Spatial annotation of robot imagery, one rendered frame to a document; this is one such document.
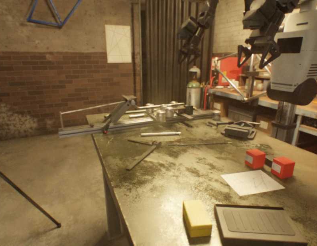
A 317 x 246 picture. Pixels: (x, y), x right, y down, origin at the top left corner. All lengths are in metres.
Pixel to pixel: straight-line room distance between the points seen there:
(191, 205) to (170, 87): 3.29
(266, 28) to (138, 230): 0.72
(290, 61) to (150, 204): 1.07
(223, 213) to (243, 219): 0.04
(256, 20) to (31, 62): 3.33
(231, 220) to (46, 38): 3.52
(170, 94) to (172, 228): 3.34
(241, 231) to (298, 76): 0.98
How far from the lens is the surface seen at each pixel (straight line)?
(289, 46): 1.35
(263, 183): 0.71
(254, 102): 2.40
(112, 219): 1.61
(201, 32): 1.20
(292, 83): 1.33
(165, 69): 3.68
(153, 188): 0.62
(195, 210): 0.51
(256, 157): 0.76
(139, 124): 1.11
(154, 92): 3.61
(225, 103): 2.86
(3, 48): 3.78
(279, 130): 1.44
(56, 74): 3.71
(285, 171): 0.75
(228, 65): 3.25
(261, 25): 0.81
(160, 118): 1.05
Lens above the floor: 1.24
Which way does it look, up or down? 18 degrees down
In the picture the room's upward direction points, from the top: straight up
